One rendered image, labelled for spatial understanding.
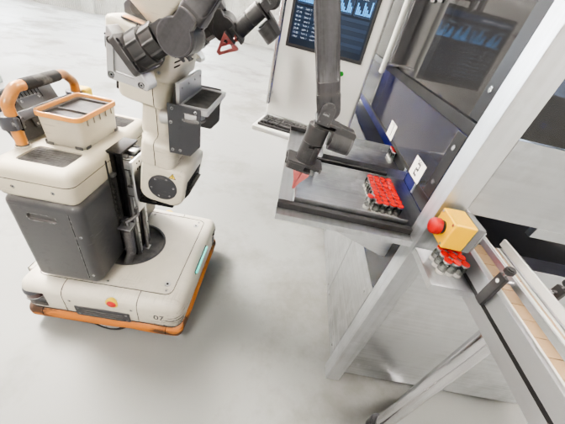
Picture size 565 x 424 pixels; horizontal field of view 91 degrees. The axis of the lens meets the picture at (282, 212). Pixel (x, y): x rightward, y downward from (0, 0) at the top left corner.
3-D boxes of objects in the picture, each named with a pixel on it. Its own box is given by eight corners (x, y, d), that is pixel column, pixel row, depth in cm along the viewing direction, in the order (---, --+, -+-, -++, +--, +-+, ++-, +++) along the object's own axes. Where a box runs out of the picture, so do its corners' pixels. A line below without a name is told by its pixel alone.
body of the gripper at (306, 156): (319, 176, 77) (330, 153, 73) (285, 164, 76) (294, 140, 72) (319, 165, 83) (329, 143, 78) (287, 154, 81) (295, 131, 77)
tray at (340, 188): (383, 184, 103) (388, 177, 101) (403, 229, 83) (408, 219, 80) (295, 165, 102) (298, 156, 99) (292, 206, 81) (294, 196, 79)
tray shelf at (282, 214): (384, 151, 136) (386, 148, 135) (435, 252, 80) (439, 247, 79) (290, 130, 134) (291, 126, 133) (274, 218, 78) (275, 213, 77)
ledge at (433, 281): (458, 262, 79) (462, 257, 77) (480, 299, 68) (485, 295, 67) (411, 251, 78) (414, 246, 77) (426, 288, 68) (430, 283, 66)
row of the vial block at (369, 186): (367, 185, 100) (372, 174, 97) (377, 215, 85) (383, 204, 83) (361, 184, 100) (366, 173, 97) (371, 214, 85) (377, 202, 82)
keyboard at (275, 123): (332, 136, 154) (333, 132, 153) (329, 145, 143) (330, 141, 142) (265, 117, 159) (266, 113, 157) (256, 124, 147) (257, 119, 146)
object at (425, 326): (407, 190, 300) (452, 109, 248) (524, 414, 134) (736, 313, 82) (317, 171, 295) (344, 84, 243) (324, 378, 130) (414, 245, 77)
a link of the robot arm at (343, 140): (323, 92, 72) (324, 101, 65) (362, 108, 74) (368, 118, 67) (306, 135, 79) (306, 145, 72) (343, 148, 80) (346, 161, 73)
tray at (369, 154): (388, 152, 131) (392, 145, 129) (403, 179, 110) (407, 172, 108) (319, 136, 129) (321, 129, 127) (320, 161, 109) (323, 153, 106)
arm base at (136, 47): (133, 33, 69) (106, 38, 59) (158, 16, 66) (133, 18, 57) (156, 68, 73) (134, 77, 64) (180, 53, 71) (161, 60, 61)
